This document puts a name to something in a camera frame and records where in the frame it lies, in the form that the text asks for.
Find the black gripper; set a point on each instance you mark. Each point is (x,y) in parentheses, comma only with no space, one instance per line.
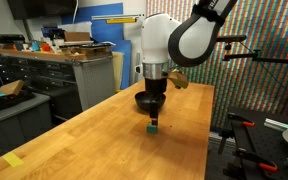
(156,87)

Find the green block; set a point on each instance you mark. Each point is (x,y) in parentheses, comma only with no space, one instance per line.
(151,128)

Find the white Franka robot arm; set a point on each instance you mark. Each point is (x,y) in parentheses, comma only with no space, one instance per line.
(157,36)

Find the black bowl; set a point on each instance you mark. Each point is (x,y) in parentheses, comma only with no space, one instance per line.
(142,100)

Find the grey perforated drawer cabinet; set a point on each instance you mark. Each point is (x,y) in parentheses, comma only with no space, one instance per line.
(94,80)

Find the blue board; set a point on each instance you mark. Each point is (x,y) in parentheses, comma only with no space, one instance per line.
(112,35)

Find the yellow spirit level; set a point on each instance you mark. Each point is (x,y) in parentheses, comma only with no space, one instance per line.
(120,21)

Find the brown cardboard box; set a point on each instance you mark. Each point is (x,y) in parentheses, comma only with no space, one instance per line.
(77,36)

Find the black perforated side table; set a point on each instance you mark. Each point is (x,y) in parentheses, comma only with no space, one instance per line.
(270,143)

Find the silver aluminium extrusion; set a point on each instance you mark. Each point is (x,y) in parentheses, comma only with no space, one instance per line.
(276,124)

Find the grey plastic bin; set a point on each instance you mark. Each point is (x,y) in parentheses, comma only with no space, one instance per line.
(17,123)

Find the black monitor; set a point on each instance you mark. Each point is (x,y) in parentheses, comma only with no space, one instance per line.
(42,8)

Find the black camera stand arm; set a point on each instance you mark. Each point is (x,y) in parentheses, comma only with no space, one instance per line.
(232,38)

